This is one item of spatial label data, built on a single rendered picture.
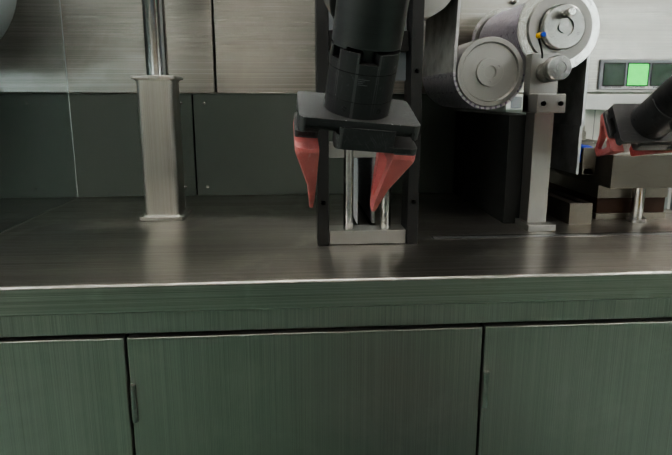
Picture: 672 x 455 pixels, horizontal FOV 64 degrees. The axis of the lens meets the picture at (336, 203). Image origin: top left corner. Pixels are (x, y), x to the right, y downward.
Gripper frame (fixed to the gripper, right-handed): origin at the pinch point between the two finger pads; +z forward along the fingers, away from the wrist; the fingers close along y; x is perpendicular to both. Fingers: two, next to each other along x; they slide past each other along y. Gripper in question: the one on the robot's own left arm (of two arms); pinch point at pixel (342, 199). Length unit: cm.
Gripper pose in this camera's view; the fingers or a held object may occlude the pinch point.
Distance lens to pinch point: 51.3
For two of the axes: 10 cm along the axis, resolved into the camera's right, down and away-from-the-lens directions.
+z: -1.2, 8.6, 4.9
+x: 0.9, 5.0, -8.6
